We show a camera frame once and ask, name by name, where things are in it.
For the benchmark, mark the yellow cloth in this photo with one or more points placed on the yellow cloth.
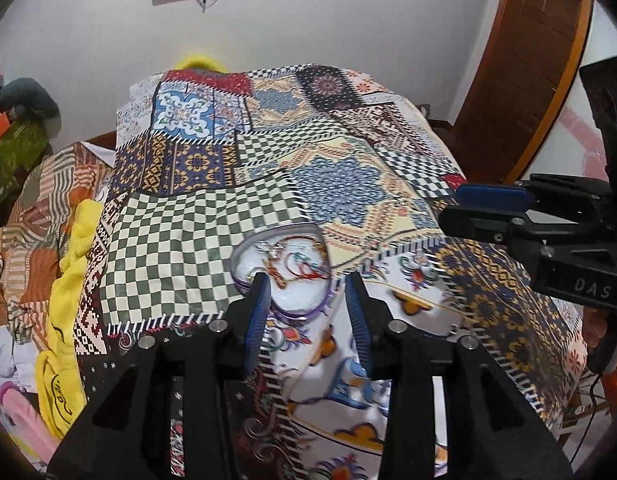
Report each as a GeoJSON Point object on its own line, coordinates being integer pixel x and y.
{"type": "Point", "coordinates": [63, 310]}

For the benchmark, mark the brown wooden door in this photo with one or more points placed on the brown wooden door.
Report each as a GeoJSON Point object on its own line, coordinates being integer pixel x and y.
{"type": "Point", "coordinates": [518, 60]}

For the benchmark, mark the dark green plush cushion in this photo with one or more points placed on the dark green plush cushion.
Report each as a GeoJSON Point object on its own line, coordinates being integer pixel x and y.
{"type": "Point", "coordinates": [28, 97]}

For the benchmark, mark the pink wall decal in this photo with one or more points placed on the pink wall decal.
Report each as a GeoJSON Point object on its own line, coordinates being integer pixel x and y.
{"type": "Point", "coordinates": [583, 140]}

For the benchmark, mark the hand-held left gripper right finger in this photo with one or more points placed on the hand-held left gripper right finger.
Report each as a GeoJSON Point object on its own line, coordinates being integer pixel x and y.
{"type": "Point", "coordinates": [358, 320]}

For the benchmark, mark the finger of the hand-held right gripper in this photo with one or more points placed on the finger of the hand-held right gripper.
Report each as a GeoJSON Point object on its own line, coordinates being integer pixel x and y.
{"type": "Point", "coordinates": [491, 195]}
{"type": "Point", "coordinates": [481, 225]}

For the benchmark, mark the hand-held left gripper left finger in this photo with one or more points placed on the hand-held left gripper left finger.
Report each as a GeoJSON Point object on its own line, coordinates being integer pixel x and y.
{"type": "Point", "coordinates": [258, 310]}

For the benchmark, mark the person's right hand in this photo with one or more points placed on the person's right hand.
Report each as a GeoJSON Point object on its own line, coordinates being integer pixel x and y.
{"type": "Point", "coordinates": [594, 327]}

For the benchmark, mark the yellow chair back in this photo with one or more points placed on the yellow chair back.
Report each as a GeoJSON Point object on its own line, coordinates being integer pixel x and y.
{"type": "Point", "coordinates": [201, 62]}

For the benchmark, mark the purple heart-shaped box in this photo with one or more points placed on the purple heart-shaped box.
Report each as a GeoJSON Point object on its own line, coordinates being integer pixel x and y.
{"type": "Point", "coordinates": [298, 300]}

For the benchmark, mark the pink cloth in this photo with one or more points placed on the pink cloth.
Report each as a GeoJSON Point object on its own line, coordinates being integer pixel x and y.
{"type": "Point", "coordinates": [26, 420]}

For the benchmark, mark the patchwork printed blanket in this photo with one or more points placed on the patchwork printed blanket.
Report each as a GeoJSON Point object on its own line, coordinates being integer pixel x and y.
{"type": "Point", "coordinates": [188, 240]}

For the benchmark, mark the white cloth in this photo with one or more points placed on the white cloth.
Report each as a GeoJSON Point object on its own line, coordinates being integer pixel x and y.
{"type": "Point", "coordinates": [8, 355]}

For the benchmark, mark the green table cloth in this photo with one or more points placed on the green table cloth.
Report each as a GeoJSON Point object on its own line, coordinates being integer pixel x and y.
{"type": "Point", "coordinates": [16, 155]}

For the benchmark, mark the orange striped quilt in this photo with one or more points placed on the orange striped quilt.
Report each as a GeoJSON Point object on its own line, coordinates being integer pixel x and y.
{"type": "Point", "coordinates": [33, 240]}

